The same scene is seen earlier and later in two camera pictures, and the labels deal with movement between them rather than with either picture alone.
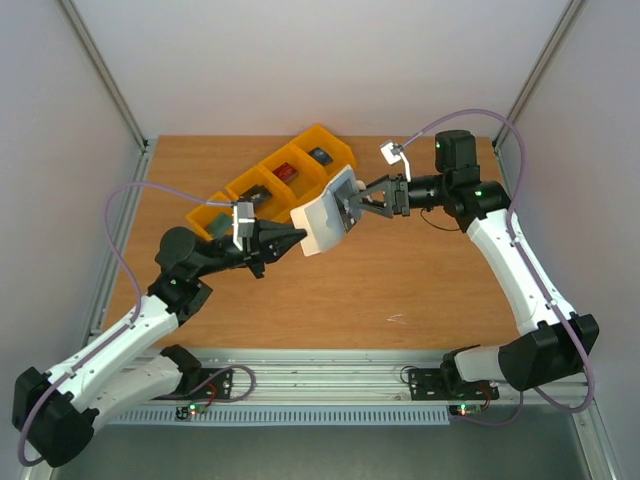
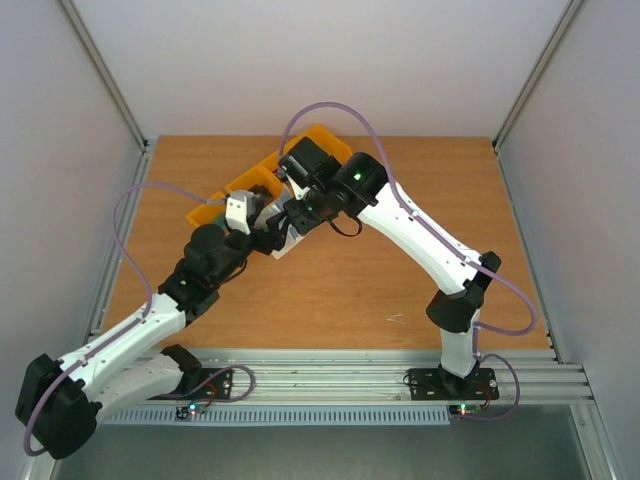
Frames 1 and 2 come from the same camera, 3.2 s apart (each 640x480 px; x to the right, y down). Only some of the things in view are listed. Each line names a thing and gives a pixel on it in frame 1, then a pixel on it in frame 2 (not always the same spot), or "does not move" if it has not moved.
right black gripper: [400, 196] to [296, 212]
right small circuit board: [463, 409] does not move
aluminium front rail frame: [359, 377] does not move
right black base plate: [430, 385] does not move
